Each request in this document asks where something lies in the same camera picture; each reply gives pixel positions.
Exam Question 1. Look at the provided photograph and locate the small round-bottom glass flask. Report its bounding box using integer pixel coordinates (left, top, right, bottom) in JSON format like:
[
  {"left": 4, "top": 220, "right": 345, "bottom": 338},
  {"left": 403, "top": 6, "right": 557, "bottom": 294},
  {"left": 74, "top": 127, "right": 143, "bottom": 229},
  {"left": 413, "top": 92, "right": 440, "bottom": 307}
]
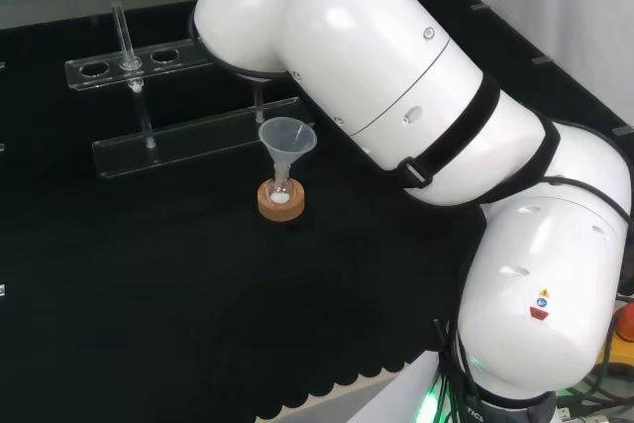
[{"left": 264, "top": 164, "right": 296, "bottom": 206}]

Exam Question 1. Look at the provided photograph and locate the black cable bundle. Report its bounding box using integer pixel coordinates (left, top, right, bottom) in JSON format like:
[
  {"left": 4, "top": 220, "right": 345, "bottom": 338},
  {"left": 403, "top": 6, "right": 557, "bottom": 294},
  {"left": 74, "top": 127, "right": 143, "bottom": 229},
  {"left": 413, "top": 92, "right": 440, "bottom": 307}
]
[{"left": 433, "top": 318, "right": 484, "bottom": 423}]

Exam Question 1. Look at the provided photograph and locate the cork ring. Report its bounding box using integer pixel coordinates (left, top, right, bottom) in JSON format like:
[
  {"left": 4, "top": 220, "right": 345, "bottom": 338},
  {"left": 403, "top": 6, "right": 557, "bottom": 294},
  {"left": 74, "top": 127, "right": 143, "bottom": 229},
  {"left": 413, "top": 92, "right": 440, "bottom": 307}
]
[{"left": 257, "top": 178, "right": 307, "bottom": 221}]

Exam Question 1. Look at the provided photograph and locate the yellow stop button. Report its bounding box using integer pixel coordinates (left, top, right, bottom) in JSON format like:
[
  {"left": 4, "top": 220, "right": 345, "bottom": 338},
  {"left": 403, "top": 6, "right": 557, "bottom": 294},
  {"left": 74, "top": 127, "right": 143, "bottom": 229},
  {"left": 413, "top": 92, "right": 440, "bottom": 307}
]
[{"left": 604, "top": 299, "right": 634, "bottom": 372}]

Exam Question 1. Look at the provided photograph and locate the black table cloth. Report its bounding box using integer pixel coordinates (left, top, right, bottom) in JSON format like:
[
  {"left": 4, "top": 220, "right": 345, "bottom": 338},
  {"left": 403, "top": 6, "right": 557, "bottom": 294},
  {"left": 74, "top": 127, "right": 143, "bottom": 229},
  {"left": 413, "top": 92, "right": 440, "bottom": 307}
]
[{"left": 0, "top": 0, "right": 634, "bottom": 423}]

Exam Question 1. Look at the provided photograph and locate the clear acrylic funnel stand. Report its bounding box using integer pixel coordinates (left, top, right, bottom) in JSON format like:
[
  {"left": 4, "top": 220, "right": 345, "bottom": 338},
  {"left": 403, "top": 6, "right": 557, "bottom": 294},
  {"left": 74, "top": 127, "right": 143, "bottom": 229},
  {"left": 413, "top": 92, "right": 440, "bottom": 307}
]
[{"left": 64, "top": 0, "right": 318, "bottom": 180}]

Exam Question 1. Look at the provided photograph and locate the translucent plastic funnel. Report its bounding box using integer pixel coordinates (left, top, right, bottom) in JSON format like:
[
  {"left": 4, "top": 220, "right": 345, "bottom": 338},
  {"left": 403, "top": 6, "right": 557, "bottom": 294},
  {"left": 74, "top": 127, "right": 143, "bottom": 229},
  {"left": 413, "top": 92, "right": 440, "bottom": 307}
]
[{"left": 257, "top": 117, "right": 318, "bottom": 184}]

